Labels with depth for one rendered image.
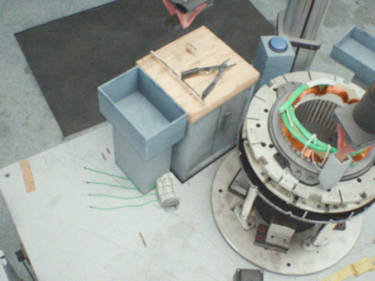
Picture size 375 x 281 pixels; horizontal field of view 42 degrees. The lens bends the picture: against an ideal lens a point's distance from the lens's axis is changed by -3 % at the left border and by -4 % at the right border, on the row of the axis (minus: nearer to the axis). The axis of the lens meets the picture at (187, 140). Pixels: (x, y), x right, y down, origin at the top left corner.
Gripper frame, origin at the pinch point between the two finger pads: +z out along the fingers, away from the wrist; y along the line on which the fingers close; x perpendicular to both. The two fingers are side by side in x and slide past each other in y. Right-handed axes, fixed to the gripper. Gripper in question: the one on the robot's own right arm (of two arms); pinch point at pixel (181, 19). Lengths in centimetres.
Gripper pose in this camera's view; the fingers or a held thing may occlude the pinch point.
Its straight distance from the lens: 104.8
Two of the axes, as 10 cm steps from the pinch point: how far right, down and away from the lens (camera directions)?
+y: 6.4, 7.0, -3.3
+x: 7.7, -5.3, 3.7
